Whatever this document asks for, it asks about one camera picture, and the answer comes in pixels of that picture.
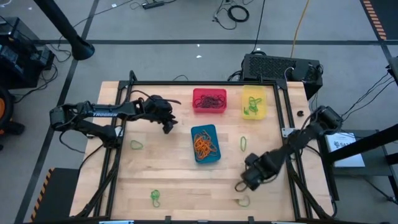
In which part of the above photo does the yellow plastic basket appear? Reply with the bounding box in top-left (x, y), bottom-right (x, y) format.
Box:
top-left (241, 85), bottom-right (269, 121)

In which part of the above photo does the black side table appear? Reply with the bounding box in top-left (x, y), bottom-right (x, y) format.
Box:
top-left (317, 129), bottom-right (398, 203)

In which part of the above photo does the white paper sheet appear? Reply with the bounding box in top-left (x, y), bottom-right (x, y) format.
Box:
top-left (325, 131), bottom-right (366, 169)

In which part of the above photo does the black power strip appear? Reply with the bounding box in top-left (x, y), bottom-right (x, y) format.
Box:
top-left (142, 1), bottom-right (165, 10)

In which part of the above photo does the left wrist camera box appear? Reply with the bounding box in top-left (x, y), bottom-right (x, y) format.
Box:
top-left (149, 95), bottom-right (172, 110)

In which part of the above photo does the red plastic basket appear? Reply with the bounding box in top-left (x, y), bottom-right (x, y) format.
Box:
top-left (192, 88), bottom-right (228, 114)

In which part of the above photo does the yellow cable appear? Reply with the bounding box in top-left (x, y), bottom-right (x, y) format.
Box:
top-left (290, 0), bottom-right (311, 58)

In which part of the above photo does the coiled black cable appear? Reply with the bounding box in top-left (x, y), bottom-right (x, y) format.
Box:
top-left (213, 4), bottom-right (251, 31)

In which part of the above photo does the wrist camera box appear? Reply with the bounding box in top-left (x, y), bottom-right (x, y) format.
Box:
top-left (245, 177), bottom-right (261, 191)
top-left (149, 95), bottom-right (172, 110)

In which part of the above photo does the black hazard striped mat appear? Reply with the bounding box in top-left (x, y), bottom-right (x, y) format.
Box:
top-left (30, 167), bottom-right (80, 223)
top-left (360, 0), bottom-right (398, 41)

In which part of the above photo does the long black cable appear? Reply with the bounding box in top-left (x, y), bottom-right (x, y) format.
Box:
top-left (251, 0), bottom-right (267, 53)

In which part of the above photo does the blue plastic basket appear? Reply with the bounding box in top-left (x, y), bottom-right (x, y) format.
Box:
top-left (190, 123), bottom-right (222, 165)

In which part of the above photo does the black orange wheeled device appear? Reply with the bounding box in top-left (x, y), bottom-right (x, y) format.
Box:
top-left (0, 85), bottom-right (26, 136)

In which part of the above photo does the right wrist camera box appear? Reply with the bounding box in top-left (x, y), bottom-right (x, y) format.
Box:
top-left (245, 177), bottom-right (261, 191)

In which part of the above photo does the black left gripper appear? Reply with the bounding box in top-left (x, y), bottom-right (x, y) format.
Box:
top-left (144, 95), bottom-right (178, 135)

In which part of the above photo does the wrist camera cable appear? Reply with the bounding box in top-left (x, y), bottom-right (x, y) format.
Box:
top-left (124, 89), bottom-right (182, 105)
top-left (234, 180), bottom-right (249, 193)

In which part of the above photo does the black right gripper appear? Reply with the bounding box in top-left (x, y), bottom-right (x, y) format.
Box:
top-left (241, 152), bottom-right (280, 191)

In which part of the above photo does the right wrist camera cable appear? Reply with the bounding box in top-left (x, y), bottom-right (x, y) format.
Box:
top-left (234, 180), bottom-right (249, 193)

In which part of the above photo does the black perforated computer case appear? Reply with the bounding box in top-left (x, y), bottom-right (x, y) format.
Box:
top-left (241, 53), bottom-right (324, 101)

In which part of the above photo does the black metal beam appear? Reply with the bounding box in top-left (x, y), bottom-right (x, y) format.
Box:
top-left (326, 123), bottom-right (398, 165)

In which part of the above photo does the black equipment cart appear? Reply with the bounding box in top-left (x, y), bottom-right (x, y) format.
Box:
top-left (0, 16), bottom-right (56, 90)

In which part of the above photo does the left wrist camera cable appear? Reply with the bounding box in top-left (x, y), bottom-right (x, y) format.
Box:
top-left (124, 89), bottom-right (182, 105)

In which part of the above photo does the black floor stand post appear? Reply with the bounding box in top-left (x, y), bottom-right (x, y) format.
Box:
top-left (33, 0), bottom-right (96, 61)

